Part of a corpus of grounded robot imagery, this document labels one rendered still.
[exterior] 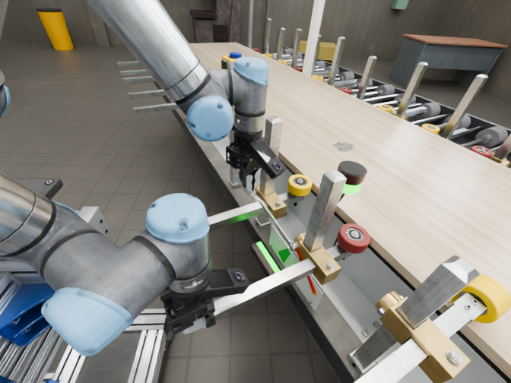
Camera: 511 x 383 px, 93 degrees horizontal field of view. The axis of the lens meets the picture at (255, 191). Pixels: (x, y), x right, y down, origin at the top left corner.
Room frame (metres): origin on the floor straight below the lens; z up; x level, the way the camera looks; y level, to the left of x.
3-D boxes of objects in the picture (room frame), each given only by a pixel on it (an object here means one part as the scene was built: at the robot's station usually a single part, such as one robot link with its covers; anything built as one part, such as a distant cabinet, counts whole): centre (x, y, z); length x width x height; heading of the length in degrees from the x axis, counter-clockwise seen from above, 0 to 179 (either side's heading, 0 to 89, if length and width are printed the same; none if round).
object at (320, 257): (0.40, -0.18, 0.85); 0.13 x 0.06 x 0.05; 30
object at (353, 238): (0.43, -0.27, 0.85); 0.08 x 0.08 x 0.11
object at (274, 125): (0.63, -0.04, 0.89); 0.03 x 0.03 x 0.48; 30
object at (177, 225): (0.21, 0.10, 1.12); 0.09 x 0.08 x 0.11; 150
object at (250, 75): (0.57, 0.03, 1.22); 0.09 x 0.08 x 0.11; 105
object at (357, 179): (0.44, -0.20, 1.10); 0.06 x 0.06 x 0.02
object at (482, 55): (5.65, -3.59, 0.41); 1.59 x 0.79 x 0.82; 96
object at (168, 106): (1.41, 0.53, 0.82); 0.43 x 0.03 x 0.04; 120
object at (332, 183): (0.42, -0.16, 0.87); 0.03 x 0.03 x 0.48; 30
